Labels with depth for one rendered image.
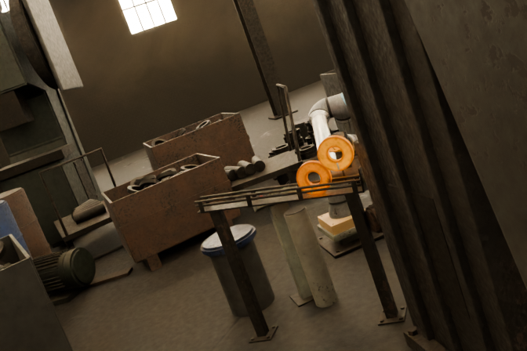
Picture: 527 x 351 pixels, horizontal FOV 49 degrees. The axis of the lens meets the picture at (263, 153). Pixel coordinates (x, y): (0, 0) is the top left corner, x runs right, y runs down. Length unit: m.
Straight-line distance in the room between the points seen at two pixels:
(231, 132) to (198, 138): 0.37
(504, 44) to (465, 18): 0.12
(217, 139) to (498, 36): 5.07
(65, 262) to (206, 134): 2.20
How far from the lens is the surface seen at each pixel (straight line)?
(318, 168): 2.51
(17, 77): 6.91
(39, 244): 5.42
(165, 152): 6.08
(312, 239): 2.90
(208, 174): 4.59
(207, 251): 3.13
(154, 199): 4.52
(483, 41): 1.33
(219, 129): 6.18
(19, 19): 6.86
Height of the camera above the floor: 1.33
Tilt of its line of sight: 10 degrees down
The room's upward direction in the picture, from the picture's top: 20 degrees counter-clockwise
